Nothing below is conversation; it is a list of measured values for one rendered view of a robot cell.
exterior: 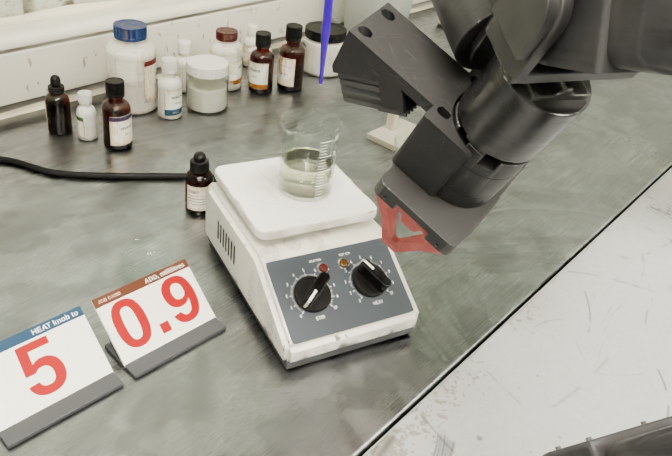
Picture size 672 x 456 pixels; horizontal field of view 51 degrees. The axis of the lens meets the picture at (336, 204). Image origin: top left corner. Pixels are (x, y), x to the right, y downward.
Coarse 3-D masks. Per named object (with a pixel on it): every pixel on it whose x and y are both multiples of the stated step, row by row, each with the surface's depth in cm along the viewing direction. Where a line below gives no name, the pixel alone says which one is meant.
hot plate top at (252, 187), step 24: (216, 168) 66; (240, 168) 67; (264, 168) 67; (336, 168) 69; (240, 192) 63; (264, 192) 63; (336, 192) 65; (360, 192) 65; (264, 216) 60; (288, 216) 60; (312, 216) 61; (336, 216) 61; (360, 216) 62
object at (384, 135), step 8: (392, 120) 95; (400, 120) 99; (384, 128) 96; (392, 128) 96; (400, 128) 97; (408, 128) 97; (368, 136) 95; (376, 136) 94; (384, 136) 94; (392, 136) 95; (384, 144) 93; (392, 144) 92
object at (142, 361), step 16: (208, 304) 61; (208, 320) 60; (112, 336) 55; (176, 336) 58; (192, 336) 59; (208, 336) 59; (112, 352) 56; (144, 352) 56; (160, 352) 57; (176, 352) 57; (128, 368) 55; (144, 368) 55
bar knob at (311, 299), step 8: (304, 280) 58; (312, 280) 58; (320, 280) 57; (328, 280) 57; (296, 288) 58; (304, 288) 58; (312, 288) 56; (320, 288) 57; (328, 288) 58; (296, 296) 57; (304, 296) 57; (312, 296) 56; (320, 296) 58; (328, 296) 58; (304, 304) 57; (312, 304) 56; (320, 304) 58; (328, 304) 58; (312, 312) 57
